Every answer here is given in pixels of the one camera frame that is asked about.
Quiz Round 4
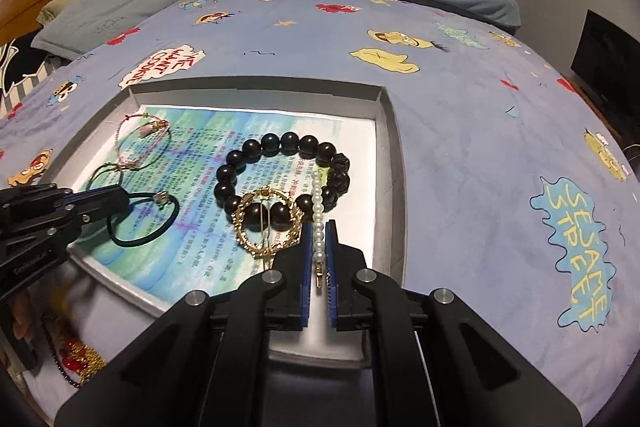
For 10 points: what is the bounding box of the black hair tie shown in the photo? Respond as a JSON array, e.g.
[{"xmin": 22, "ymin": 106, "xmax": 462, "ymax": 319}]
[{"xmin": 105, "ymin": 189, "xmax": 181, "ymax": 249}]

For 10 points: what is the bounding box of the white pearl bracelet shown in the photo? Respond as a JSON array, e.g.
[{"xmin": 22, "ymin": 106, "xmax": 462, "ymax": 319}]
[{"xmin": 310, "ymin": 171, "xmax": 328, "ymax": 291}]

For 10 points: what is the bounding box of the red bead gold necklace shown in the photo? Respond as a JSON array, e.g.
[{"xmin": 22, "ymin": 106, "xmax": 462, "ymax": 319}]
[{"xmin": 51, "ymin": 315, "xmax": 109, "ymax": 383}]

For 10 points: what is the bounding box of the grey shallow tray box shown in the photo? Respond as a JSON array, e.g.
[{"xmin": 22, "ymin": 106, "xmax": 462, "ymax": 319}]
[{"xmin": 44, "ymin": 74, "xmax": 408, "ymax": 363}]

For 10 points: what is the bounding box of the striped black white pillow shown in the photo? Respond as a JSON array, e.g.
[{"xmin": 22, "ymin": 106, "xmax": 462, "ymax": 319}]
[{"xmin": 1, "ymin": 30, "xmax": 66, "ymax": 119}]

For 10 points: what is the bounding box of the grey blue pillow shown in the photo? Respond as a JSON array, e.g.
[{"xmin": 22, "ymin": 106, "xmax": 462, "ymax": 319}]
[{"xmin": 32, "ymin": 0, "xmax": 181, "ymax": 61}]

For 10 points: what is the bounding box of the yellow green pillow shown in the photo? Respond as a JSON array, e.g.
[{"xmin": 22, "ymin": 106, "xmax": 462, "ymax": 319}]
[{"xmin": 36, "ymin": 0, "xmax": 77, "ymax": 27}]

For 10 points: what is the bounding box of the cartoon print blue bedsheet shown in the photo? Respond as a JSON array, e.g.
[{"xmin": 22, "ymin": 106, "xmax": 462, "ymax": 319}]
[{"xmin": 1, "ymin": 0, "xmax": 639, "ymax": 423}]

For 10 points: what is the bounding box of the wooden tv stand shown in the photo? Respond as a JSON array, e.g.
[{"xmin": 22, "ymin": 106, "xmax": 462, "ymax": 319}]
[{"xmin": 566, "ymin": 72, "xmax": 639, "ymax": 146}]

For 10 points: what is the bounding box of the black television screen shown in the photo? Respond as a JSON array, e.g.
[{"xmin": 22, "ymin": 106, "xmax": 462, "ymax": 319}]
[{"xmin": 570, "ymin": 10, "xmax": 640, "ymax": 117}]

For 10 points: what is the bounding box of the thin green cord bracelet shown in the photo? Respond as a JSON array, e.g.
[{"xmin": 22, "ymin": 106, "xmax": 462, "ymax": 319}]
[{"xmin": 86, "ymin": 161, "xmax": 126, "ymax": 191}]

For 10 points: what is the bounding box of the black bead bracelet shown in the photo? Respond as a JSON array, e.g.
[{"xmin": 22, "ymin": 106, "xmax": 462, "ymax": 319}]
[{"xmin": 212, "ymin": 131, "xmax": 353, "ymax": 233}]

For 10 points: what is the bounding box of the pink cord bracelet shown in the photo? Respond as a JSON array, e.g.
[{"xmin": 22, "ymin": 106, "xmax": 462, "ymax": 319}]
[{"xmin": 114, "ymin": 110, "xmax": 173, "ymax": 171}]

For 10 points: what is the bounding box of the gold chain bracelet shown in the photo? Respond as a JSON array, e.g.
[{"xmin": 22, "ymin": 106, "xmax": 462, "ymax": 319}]
[{"xmin": 230, "ymin": 184, "xmax": 305, "ymax": 260}]

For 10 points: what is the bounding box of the dark beaded necklace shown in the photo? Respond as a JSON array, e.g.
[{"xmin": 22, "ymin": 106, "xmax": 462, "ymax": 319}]
[{"xmin": 41, "ymin": 321, "xmax": 87, "ymax": 390}]

